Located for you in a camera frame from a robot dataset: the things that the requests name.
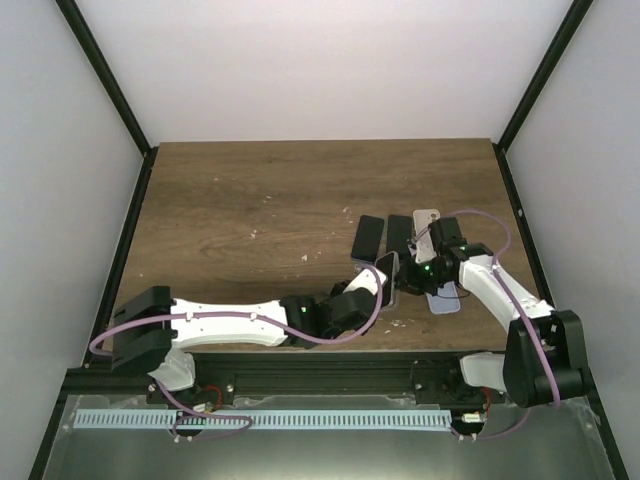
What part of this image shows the dark teal phone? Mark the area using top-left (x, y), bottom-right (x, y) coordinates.
top-left (386, 214), bottom-right (413, 260)

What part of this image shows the beige phone case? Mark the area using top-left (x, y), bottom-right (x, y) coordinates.
top-left (412, 209), bottom-right (441, 235)

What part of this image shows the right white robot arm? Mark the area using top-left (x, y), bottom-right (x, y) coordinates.
top-left (397, 209), bottom-right (593, 408)

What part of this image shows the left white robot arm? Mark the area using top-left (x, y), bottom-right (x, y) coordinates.
top-left (109, 267), bottom-right (389, 404)

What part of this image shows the metal front plate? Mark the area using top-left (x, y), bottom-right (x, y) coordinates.
top-left (43, 397), bottom-right (615, 479)

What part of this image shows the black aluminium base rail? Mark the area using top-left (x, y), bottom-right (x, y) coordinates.
top-left (64, 351), bottom-right (593, 406)

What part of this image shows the light blue slotted cable duct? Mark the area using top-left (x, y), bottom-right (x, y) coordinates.
top-left (73, 409), bottom-right (452, 432)

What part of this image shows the left black frame post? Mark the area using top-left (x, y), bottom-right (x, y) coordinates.
top-left (53, 0), bottom-right (153, 159)

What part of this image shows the black frame post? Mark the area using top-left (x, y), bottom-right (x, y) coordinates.
top-left (53, 0), bottom-right (153, 159)
top-left (497, 0), bottom-right (594, 149)

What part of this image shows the right black frame post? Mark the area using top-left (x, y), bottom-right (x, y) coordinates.
top-left (497, 0), bottom-right (594, 149)

